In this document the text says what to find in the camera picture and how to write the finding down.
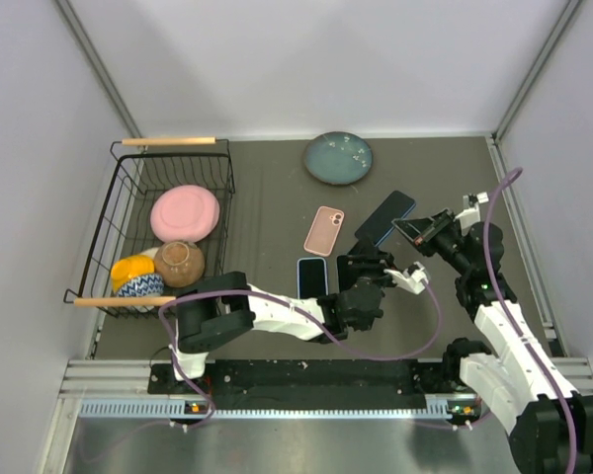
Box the black phone dark screen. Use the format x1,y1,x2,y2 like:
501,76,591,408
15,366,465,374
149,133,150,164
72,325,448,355
298,259,327,300

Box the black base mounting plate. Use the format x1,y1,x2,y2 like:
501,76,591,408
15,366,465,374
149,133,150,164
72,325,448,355
147,358,475,399

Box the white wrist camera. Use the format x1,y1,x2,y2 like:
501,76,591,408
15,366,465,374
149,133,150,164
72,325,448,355
384,262,430,295
456,192,489,230

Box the pink phone case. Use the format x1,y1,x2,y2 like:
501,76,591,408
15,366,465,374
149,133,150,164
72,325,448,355
303,206,345,257

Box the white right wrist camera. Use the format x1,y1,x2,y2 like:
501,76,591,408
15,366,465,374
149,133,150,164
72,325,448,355
456,192,489,230

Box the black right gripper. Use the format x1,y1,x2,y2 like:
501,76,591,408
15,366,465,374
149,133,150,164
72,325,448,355
392,207,473,276

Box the pink round plate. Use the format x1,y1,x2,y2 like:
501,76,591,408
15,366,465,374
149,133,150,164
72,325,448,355
150,185,220,243

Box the black wire basket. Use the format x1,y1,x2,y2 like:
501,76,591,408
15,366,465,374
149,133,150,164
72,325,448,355
63,137,235,318

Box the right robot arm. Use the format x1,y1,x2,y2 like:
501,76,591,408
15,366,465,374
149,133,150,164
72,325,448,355
392,209,593,473

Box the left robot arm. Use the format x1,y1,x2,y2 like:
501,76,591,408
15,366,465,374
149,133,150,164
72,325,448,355
169,239,394,392

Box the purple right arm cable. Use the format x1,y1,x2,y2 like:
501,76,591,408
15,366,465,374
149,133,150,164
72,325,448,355
481,167,580,474

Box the light blue phone case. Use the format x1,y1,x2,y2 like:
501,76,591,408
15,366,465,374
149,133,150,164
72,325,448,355
296,256,330,302

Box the yellow cup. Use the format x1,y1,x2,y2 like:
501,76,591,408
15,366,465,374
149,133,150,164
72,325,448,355
110,254,155,293

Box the teal ceramic floral plate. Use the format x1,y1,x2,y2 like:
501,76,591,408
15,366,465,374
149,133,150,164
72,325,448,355
303,131,374,186

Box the brown ceramic bowl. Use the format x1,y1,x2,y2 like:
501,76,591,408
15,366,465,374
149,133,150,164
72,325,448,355
154,241,206,288

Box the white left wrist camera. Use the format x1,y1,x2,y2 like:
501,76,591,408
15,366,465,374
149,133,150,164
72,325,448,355
384,262,430,295

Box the blue white patterned cup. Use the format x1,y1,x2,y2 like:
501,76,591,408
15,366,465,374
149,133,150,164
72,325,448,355
116,273,165,297

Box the teal phone dark screen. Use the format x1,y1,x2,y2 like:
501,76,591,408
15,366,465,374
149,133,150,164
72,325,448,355
336,255,358,292

